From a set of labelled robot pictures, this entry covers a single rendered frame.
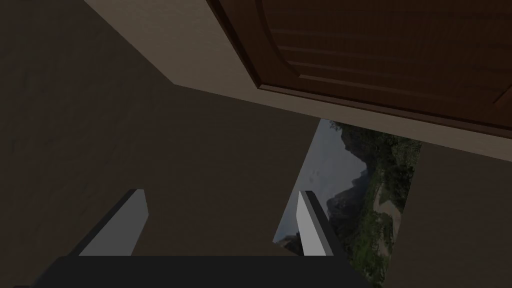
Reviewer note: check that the window with landscape view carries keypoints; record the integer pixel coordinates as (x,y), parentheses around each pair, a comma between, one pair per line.
(360,192)

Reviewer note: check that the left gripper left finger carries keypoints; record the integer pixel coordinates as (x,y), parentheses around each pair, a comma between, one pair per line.
(118,228)

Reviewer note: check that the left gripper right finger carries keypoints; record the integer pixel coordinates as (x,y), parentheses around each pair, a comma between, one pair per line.
(314,228)

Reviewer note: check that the brown wooden door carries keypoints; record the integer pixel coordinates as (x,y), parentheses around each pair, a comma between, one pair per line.
(384,52)

